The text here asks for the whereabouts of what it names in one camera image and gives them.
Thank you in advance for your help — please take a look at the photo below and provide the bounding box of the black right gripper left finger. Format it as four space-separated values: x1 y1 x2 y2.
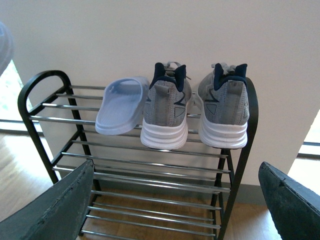
0 160 94 240

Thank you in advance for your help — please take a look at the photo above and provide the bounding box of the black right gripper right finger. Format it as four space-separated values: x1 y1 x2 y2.
258 161 320 240

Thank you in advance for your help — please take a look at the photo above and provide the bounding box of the light blue slide sandal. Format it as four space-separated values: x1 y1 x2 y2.
95 76 149 136

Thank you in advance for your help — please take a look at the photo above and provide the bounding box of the grey knit sneaker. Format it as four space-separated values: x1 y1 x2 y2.
194 62 250 149
140 61 192 150

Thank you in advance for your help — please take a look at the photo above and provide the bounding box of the black metal shoe rack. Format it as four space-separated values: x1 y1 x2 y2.
17 70 259 240

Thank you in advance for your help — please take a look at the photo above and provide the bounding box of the right floor window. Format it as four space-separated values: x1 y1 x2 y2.
288 111 320 192

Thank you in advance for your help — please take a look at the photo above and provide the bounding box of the floor window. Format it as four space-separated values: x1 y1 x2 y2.
0 61 29 136
288 111 320 192

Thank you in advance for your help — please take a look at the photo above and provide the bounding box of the left floor window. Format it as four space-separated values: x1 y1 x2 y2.
0 61 29 136

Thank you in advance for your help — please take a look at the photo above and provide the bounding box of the blurred blue object edge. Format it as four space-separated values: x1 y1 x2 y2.
0 22 14 75

